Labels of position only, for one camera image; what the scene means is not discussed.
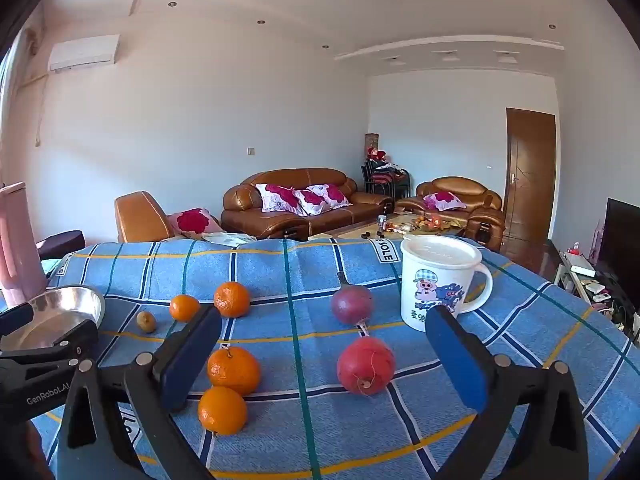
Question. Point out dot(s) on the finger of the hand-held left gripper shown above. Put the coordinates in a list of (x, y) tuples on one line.
[(15, 319), (55, 342)]

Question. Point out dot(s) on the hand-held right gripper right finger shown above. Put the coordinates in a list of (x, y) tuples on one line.
[(457, 360)]

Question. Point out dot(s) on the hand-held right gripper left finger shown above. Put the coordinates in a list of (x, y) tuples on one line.
[(186, 360)]

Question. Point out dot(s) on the steel bowl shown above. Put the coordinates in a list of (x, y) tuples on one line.
[(65, 305)]

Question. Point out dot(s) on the small orange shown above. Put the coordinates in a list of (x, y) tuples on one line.
[(184, 308)]

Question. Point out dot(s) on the small tan round fruit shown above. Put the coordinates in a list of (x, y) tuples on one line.
[(146, 322)]

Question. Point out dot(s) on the red pomegranate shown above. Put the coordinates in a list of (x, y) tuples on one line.
[(366, 366)]

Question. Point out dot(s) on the purple passion fruit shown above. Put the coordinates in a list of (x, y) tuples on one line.
[(352, 305)]

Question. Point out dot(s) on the pink electric kettle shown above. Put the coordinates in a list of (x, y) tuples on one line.
[(17, 250)]

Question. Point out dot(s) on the dark stool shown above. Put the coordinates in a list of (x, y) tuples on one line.
[(60, 243)]

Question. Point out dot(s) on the white cartoon mug with lid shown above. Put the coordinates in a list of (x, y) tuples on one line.
[(430, 270)]

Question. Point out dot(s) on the floral pillow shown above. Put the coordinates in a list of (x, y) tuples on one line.
[(444, 201), (332, 195), (192, 221), (275, 199), (309, 202)]

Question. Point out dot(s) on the pile of snacks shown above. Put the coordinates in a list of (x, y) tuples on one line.
[(430, 222)]

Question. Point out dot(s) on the white television stand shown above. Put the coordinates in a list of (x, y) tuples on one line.
[(575, 270)]

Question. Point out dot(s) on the plain brown leather armchair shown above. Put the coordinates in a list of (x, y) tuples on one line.
[(140, 215)]

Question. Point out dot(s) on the blue plaid blanket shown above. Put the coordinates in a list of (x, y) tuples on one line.
[(320, 440)]

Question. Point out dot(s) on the tufted brown leather armchair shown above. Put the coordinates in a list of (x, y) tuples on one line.
[(480, 200)]

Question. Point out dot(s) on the brown leather three-seat sofa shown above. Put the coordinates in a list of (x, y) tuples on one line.
[(240, 205)]

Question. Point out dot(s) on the wooden coffee table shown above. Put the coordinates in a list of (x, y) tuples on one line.
[(350, 232)]

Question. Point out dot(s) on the brown wooden door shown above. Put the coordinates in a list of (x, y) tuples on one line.
[(529, 175)]

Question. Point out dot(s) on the stacked dark chairs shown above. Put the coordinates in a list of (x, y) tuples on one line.
[(385, 175)]

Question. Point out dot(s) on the black television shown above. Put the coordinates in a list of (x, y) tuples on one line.
[(622, 240)]

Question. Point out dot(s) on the tall decorated floor vase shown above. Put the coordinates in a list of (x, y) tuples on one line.
[(371, 145)]

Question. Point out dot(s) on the white wall air conditioner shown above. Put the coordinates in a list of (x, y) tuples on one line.
[(85, 52)]

